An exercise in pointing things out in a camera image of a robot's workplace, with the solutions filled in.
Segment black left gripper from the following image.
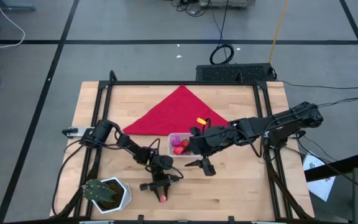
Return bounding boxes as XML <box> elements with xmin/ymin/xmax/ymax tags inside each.
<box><xmin>139</xmin><ymin>167</ymin><xmax>182</xmax><ymax>200</ymax></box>

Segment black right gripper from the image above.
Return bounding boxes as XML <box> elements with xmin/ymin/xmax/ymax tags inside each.
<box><xmin>184</xmin><ymin>124</ymin><xmax>239</xmax><ymax>177</ymax></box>

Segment purple white-striped toy onion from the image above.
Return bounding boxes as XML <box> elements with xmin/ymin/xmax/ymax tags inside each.
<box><xmin>170</xmin><ymin>135</ymin><xmax>183</xmax><ymax>148</ymax></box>

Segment clear plastic tupperware container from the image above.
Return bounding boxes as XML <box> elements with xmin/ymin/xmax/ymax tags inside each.
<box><xmin>167</xmin><ymin>132</ymin><xmax>195</xmax><ymax>158</ymax></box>

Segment white hexagonal plant pot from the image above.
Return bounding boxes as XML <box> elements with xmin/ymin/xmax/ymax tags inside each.
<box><xmin>91</xmin><ymin>176</ymin><xmax>133</xmax><ymax>215</ymax></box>

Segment red cloth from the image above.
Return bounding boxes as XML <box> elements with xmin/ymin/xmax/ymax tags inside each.
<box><xmin>122</xmin><ymin>84</ymin><xmax>230</xmax><ymax>137</ymax></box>

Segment green toy cactus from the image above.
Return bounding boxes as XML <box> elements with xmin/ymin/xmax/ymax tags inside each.
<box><xmin>81</xmin><ymin>178</ymin><xmax>118</xmax><ymax>203</ymax></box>

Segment black computer case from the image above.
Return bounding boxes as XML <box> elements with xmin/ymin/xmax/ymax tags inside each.
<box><xmin>195</xmin><ymin>62</ymin><xmax>277</xmax><ymax>83</ymax></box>

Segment white printed paper sheet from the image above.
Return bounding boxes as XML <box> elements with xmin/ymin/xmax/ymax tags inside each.
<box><xmin>302</xmin><ymin>150</ymin><xmax>337</xmax><ymax>203</ymax></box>

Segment black side desk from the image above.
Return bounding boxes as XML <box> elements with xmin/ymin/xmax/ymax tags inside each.
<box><xmin>305</xmin><ymin>151</ymin><xmax>358</xmax><ymax>224</ymax></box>

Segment gray equipment box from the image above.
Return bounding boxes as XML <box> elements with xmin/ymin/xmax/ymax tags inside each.
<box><xmin>198</xmin><ymin>0</ymin><xmax>257</xmax><ymax>9</ymax></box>

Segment black metal table frame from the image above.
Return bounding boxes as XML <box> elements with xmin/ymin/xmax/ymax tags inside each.
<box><xmin>48</xmin><ymin>69</ymin><xmax>316</xmax><ymax>222</ymax></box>

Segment black hanging cable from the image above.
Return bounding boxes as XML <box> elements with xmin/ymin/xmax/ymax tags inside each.
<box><xmin>208</xmin><ymin>0</ymin><xmax>236</xmax><ymax>66</ymax></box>

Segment yellow hanging cable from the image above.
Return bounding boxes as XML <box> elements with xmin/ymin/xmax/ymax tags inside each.
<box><xmin>268</xmin><ymin>0</ymin><xmax>290</xmax><ymax>65</ymax></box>

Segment black floor cable bundle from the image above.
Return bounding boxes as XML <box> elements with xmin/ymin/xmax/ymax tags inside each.
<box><xmin>170</xmin><ymin>0</ymin><xmax>213</xmax><ymax>18</ymax></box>

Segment white floor cable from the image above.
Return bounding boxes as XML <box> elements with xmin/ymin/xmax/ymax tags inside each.
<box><xmin>0</xmin><ymin>0</ymin><xmax>26</xmax><ymax>49</ymax></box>

